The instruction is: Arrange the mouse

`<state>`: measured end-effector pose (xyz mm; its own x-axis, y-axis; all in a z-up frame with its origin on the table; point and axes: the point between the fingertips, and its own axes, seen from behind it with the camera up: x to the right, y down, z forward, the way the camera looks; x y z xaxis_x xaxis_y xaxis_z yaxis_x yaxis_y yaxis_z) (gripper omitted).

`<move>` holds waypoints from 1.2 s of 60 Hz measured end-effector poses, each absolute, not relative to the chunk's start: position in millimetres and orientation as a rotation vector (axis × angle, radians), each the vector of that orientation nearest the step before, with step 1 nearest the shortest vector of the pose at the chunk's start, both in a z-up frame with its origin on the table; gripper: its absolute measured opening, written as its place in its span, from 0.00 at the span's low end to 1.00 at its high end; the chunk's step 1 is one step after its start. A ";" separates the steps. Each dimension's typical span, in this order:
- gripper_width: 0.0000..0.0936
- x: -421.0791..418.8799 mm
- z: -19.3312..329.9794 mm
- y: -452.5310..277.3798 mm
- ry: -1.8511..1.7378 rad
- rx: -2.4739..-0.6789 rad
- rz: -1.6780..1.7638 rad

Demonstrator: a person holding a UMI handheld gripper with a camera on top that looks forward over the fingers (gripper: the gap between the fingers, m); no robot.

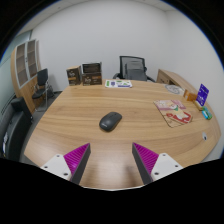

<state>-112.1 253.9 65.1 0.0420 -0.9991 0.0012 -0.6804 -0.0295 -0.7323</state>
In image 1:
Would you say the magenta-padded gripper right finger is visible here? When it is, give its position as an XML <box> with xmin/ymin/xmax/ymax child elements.
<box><xmin>131</xmin><ymin>142</ymin><xmax>185</xmax><ymax>185</ymax></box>

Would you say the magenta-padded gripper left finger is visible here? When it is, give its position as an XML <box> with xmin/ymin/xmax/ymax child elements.
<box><xmin>40</xmin><ymin>143</ymin><xmax>92</xmax><ymax>185</ymax></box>

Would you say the black computer mouse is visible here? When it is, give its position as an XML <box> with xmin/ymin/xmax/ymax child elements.
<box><xmin>98</xmin><ymin>111</ymin><xmax>123</xmax><ymax>133</ymax></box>

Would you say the cartoon-printed mouse pad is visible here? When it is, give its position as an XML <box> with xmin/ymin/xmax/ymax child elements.
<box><xmin>153</xmin><ymin>98</ymin><xmax>194</xmax><ymax>129</ymax></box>

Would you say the flat yellow box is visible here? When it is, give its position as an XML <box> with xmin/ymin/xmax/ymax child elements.
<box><xmin>193</xmin><ymin>99</ymin><xmax>204</xmax><ymax>111</ymax></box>

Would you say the round grey printed pad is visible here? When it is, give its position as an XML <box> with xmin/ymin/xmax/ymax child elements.
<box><xmin>164</xmin><ymin>83</ymin><xmax>185</xmax><ymax>96</ymax></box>

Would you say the green and blue packet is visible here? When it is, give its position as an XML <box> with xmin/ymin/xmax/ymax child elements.
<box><xmin>200</xmin><ymin>106</ymin><xmax>213</xmax><ymax>121</ymax></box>

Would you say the orange cardboard box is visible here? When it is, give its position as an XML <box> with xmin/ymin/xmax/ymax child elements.
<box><xmin>183</xmin><ymin>89</ymin><xmax>198</xmax><ymax>102</ymax></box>

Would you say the white sticker sheet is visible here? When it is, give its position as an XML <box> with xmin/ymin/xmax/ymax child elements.
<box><xmin>104</xmin><ymin>78</ymin><xmax>133</xmax><ymax>89</ymax></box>

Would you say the black visitor chair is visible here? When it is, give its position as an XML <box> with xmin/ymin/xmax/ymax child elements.
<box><xmin>31</xmin><ymin>68</ymin><xmax>51</xmax><ymax>111</ymax></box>

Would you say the small brown carton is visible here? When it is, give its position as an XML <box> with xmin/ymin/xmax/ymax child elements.
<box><xmin>65</xmin><ymin>65</ymin><xmax>83</xmax><ymax>87</ymax></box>

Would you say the large open brown carton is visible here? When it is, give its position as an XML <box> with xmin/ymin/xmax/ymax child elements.
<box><xmin>81</xmin><ymin>61</ymin><xmax>103</xmax><ymax>87</ymax></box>

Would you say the purple card package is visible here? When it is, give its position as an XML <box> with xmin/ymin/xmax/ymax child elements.
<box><xmin>195</xmin><ymin>83</ymin><xmax>210</xmax><ymax>108</ymax></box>

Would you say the grey backpack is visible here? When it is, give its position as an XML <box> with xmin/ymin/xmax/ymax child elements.
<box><xmin>124</xmin><ymin>61</ymin><xmax>148</xmax><ymax>82</ymax></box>

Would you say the black mesh office chair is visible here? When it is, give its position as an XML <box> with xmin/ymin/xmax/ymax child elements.
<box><xmin>112</xmin><ymin>55</ymin><xmax>156</xmax><ymax>83</ymax></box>

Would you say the wooden shelf unit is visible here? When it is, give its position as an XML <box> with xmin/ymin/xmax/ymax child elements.
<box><xmin>10</xmin><ymin>39</ymin><xmax>43</xmax><ymax>114</ymax></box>

